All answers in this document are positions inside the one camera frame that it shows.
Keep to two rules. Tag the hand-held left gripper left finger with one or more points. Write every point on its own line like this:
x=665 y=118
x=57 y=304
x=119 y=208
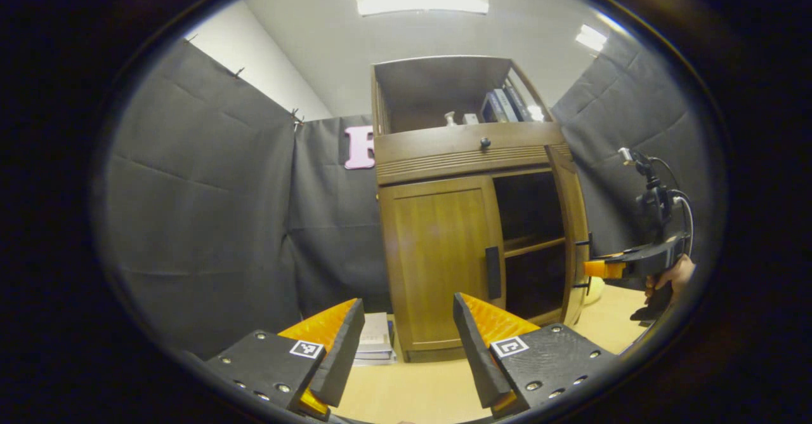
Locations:
x=346 y=354

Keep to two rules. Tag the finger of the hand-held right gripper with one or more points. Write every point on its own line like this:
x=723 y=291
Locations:
x=599 y=269

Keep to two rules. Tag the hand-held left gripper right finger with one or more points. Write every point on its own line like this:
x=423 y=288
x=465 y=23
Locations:
x=472 y=354

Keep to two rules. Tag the wooden shoe cabinet door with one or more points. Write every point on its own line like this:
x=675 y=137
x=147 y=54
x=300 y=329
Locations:
x=574 y=208
x=438 y=259

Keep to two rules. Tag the wooden double-door shoe cabinet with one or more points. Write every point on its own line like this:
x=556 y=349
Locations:
x=444 y=84

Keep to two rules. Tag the cream round object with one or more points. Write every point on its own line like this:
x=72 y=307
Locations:
x=594 y=294

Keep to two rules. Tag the stack of white books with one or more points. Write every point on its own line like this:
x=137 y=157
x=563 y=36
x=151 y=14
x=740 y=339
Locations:
x=375 y=338

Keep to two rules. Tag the distant ceiling light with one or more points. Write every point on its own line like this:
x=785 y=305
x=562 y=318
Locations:
x=536 y=113

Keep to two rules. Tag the grey book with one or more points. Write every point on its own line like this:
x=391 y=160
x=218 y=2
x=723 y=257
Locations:
x=506 y=106

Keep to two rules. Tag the dark blue book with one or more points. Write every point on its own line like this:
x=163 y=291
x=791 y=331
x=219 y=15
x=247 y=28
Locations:
x=491 y=110

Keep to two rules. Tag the small white box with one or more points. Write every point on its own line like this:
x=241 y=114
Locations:
x=470 y=119

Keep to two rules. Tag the wooden drawer with black knob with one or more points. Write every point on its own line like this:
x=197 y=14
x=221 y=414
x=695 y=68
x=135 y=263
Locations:
x=438 y=151

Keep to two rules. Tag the small white bottle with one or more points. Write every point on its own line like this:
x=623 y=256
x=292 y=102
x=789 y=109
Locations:
x=450 y=120

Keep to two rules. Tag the black backdrop cloth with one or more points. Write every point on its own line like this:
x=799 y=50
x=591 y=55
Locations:
x=203 y=189

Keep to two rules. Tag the small ceiling light panel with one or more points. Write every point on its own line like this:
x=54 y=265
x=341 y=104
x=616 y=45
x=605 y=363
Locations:
x=591 y=37

